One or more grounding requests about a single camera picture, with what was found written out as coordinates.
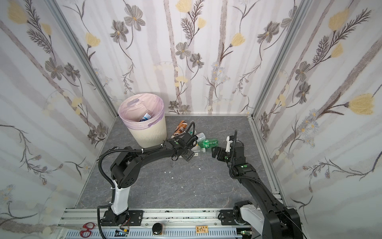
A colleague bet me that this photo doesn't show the brown coffee bottle near bin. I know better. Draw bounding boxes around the brown coffee bottle near bin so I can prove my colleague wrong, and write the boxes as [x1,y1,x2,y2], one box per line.
[171,120,188,138]

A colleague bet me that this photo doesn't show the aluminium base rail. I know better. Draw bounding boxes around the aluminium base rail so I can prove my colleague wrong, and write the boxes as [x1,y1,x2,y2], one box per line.
[53,208,261,239]

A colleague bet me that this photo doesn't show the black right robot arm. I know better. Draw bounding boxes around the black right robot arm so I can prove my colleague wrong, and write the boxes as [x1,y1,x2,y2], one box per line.
[212,130,307,239]

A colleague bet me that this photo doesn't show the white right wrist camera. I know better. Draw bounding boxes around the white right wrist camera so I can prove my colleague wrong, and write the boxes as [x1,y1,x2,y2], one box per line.
[225,136,233,153]

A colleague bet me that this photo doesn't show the pink bin liner bag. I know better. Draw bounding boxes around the pink bin liner bag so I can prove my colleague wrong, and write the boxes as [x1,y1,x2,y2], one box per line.
[118,93,165,122]

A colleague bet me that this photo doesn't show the red scissors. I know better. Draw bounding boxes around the red scissors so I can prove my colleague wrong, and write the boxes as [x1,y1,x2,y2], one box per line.
[80,222,96,239]

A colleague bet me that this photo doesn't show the clear bottle blue label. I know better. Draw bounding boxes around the clear bottle blue label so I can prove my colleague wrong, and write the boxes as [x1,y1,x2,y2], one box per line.
[140,111,153,121]

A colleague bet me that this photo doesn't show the clear bottle red cap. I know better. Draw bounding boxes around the clear bottle red cap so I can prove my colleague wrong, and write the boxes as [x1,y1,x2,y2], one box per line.
[196,132,206,142]

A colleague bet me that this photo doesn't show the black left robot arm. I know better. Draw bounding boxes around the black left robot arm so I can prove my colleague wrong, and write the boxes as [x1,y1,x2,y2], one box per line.
[96,122,198,239]

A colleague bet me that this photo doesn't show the black round knob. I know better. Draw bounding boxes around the black round knob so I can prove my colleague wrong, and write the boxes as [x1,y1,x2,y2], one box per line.
[152,223,164,236]

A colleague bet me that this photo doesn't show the green plastic bottle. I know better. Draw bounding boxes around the green plastic bottle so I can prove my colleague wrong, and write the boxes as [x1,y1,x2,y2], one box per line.
[198,138,218,149]

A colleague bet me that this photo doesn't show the cream plastic waste bin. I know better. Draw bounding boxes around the cream plastic waste bin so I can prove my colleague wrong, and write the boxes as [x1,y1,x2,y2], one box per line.
[124,116,167,148]

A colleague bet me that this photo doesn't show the clear square bottle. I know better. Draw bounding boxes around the clear square bottle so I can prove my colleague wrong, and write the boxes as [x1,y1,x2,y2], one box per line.
[192,145,206,153]

